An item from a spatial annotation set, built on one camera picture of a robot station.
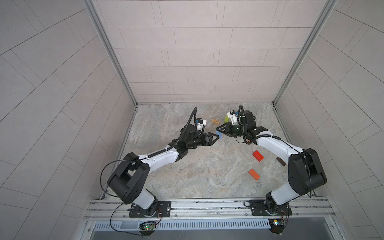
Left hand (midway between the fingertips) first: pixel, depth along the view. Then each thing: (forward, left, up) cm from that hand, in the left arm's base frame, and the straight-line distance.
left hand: (219, 137), depth 78 cm
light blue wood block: (+2, 0, 0) cm, 2 cm away
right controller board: (-37, -25, -17) cm, 48 cm away
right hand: (+6, 0, -2) cm, 7 cm away
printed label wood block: (+22, -1, -17) cm, 28 cm away
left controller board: (-37, +32, -13) cm, 51 cm away
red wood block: (-4, -24, -16) cm, 29 cm away
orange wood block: (-14, -20, -17) cm, 30 cm away
